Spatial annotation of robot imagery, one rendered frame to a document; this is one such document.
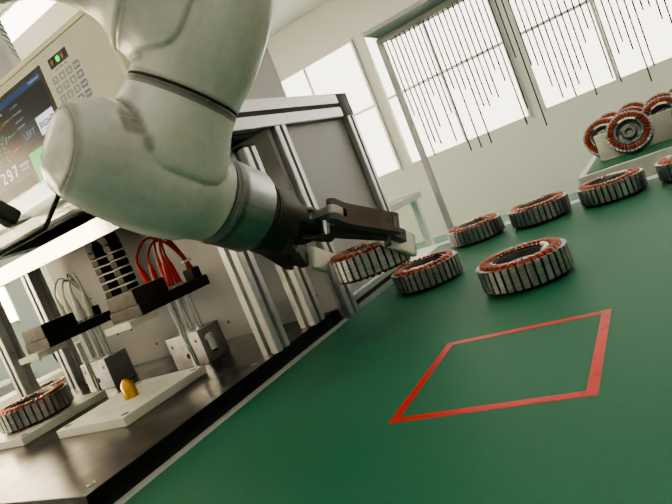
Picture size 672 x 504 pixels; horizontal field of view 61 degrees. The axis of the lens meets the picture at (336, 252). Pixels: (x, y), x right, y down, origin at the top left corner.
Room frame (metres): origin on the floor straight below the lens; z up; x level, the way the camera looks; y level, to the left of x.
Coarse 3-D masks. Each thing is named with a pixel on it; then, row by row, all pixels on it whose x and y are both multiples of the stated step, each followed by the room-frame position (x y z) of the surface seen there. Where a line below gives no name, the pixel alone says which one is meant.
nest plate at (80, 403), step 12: (84, 396) 0.95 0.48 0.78; (96, 396) 0.92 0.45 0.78; (72, 408) 0.88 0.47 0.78; (84, 408) 0.90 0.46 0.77; (48, 420) 0.86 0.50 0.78; (60, 420) 0.86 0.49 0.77; (24, 432) 0.84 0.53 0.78; (36, 432) 0.83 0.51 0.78; (0, 444) 0.84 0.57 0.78; (12, 444) 0.83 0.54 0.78; (24, 444) 0.81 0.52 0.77
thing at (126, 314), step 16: (144, 288) 0.83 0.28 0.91; (160, 288) 0.85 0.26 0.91; (176, 288) 0.87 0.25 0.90; (192, 288) 0.89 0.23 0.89; (112, 304) 0.83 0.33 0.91; (128, 304) 0.82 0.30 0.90; (144, 304) 0.81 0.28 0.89; (160, 304) 0.83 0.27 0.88; (192, 304) 0.89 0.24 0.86; (112, 320) 0.84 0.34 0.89; (128, 320) 0.82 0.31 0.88; (144, 320) 0.81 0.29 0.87
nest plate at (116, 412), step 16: (192, 368) 0.82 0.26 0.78; (144, 384) 0.84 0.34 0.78; (160, 384) 0.79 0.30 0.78; (176, 384) 0.76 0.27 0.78; (112, 400) 0.82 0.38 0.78; (128, 400) 0.77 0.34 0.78; (144, 400) 0.73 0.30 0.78; (160, 400) 0.73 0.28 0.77; (96, 416) 0.75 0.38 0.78; (112, 416) 0.71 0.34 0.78; (128, 416) 0.69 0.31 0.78; (64, 432) 0.75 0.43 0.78; (80, 432) 0.73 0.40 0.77
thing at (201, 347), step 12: (204, 324) 0.90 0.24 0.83; (216, 324) 0.90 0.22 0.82; (180, 336) 0.89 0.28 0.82; (192, 336) 0.87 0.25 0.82; (204, 336) 0.88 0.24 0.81; (216, 336) 0.90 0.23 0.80; (180, 348) 0.89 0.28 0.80; (204, 348) 0.87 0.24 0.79; (228, 348) 0.91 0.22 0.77; (180, 360) 0.90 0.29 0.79; (204, 360) 0.87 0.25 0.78
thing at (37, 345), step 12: (72, 312) 0.99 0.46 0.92; (108, 312) 1.04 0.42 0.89; (48, 324) 0.95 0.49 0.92; (60, 324) 0.96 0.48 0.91; (72, 324) 0.98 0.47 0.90; (84, 324) 0.99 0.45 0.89; (96, 324) 1.01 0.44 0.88; (24, 336) 0.96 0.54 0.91; (36, 336) 0.95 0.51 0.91; (48, 336) 0.94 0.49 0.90; (60, 336) 0.95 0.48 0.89; (72, 336) 0.97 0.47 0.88; (84, 336) 1.04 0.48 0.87; (36, 348) 0.95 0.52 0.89; (48, 348) 0.93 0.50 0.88; (60, 348) 0.95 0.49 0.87; (96, 348) 1.03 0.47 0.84; (108, 348) 1.02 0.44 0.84; (24, 360) 0.94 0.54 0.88
